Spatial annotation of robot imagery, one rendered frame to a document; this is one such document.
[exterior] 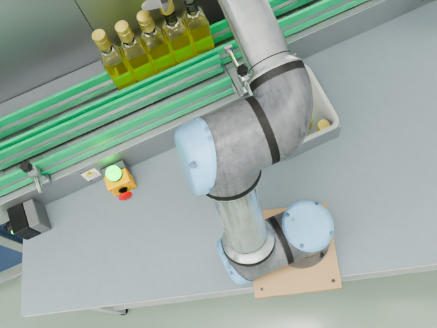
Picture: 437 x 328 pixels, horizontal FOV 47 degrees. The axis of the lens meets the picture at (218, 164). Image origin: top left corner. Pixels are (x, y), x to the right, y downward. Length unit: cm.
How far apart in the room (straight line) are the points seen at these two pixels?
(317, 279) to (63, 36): 93
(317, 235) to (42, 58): 89
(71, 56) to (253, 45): 80
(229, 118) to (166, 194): 73
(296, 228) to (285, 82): 43
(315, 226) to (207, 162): 44
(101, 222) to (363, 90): 86
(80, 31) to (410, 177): 99
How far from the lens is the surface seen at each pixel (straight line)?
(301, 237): 112
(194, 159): 76
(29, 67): 153
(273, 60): 81
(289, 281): 134
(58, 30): 144
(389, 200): 145
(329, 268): 136
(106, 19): 140
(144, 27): 126
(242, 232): 99
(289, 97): 79
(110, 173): 143
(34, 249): 157
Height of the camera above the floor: 212
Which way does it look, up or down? 69 degrees down
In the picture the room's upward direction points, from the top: 21 degrees counter-clockwise
